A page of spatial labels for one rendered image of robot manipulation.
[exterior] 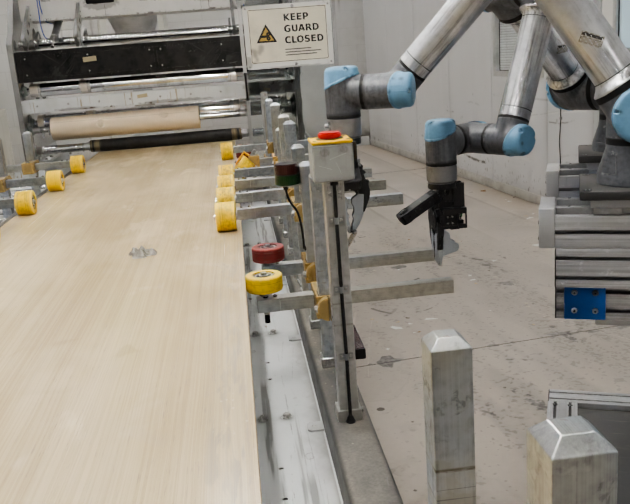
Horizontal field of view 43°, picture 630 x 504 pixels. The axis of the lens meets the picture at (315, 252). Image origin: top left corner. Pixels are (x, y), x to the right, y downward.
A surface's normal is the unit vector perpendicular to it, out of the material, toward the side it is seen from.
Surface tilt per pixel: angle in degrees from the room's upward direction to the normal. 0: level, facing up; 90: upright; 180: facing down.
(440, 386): 90
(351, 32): 90
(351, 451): 0
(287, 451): 0
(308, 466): 0
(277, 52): 90
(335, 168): 90
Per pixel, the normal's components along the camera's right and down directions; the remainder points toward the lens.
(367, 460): -0.07, -0.96
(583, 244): -0.30, 0.26
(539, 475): -0.99, 0.10
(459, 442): 0.11, 0.24
